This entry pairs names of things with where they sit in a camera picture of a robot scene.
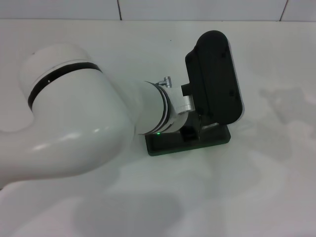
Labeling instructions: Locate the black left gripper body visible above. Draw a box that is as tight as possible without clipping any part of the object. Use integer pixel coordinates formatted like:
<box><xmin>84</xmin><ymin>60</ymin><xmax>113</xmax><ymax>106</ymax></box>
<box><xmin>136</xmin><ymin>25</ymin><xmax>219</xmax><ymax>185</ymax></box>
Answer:
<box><xmin>182</xmin><ymin>115</ymin><xmax>206</xmax><ymax>142</ymax></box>

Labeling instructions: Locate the green glasses case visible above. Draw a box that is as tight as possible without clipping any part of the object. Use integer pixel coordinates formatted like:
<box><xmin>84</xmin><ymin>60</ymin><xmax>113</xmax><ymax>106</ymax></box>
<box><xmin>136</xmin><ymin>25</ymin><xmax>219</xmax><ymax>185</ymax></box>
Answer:
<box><xmin>145</xmin><ymin>122</ymin><xmax>232</xmax><ymax>158</ymax></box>

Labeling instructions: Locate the left arm dark cable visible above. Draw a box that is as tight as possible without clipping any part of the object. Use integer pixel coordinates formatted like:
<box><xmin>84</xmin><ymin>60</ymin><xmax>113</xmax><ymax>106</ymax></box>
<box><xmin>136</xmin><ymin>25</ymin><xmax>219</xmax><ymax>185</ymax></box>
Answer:
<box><xmin>155</xmin><ymin>76</ymin><xmax>174</xmax><ymax>88</ymax></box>

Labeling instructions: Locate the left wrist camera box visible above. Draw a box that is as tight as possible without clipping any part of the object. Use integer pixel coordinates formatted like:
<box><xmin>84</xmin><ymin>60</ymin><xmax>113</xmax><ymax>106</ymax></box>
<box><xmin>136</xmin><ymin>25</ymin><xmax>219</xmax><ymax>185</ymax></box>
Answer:
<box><xmin>181</xmin><ymin>30</ymin><xmax>246</xmax><ymax>126</ymax></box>

